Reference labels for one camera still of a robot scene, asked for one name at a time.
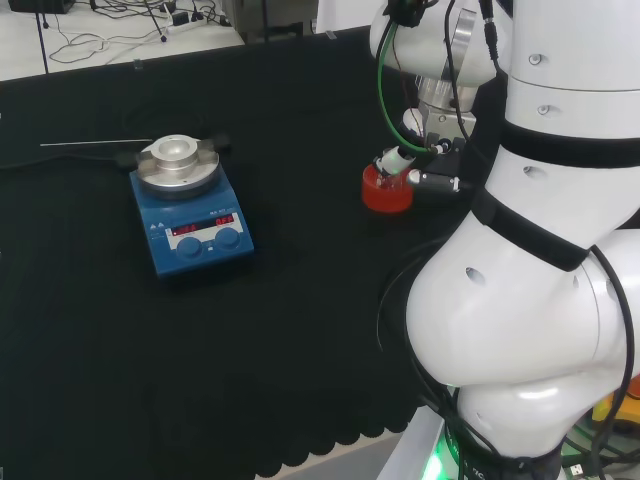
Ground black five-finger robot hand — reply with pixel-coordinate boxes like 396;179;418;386
374;101;476;202

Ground clear round-bottom glass flask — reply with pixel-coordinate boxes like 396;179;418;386
378;168;410;194

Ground grey metal cabinet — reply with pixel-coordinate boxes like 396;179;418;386
222;0;319;47

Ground black bench cloth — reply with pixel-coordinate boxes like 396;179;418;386
0;22;511;480

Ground heater with blue base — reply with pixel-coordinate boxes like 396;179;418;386
115;132;255;280

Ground yellow stop button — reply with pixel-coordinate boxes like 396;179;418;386
591;374;640;437

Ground white power strip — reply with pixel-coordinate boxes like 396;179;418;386
166;10;209;35

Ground black tripod leg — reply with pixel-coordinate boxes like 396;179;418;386
141;0;169;42

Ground thin metal probe rod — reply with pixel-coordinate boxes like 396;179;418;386
39;138;154;148

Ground blue pole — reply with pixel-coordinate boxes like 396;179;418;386
34;0;51;75

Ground black box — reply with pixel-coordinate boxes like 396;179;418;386
8;0;77;15

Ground red round flask ring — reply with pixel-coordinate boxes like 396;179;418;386
361;162;415;216

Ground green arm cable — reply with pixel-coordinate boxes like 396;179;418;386
376;0;437;154

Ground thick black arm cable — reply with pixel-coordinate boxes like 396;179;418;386
443;0;504;147

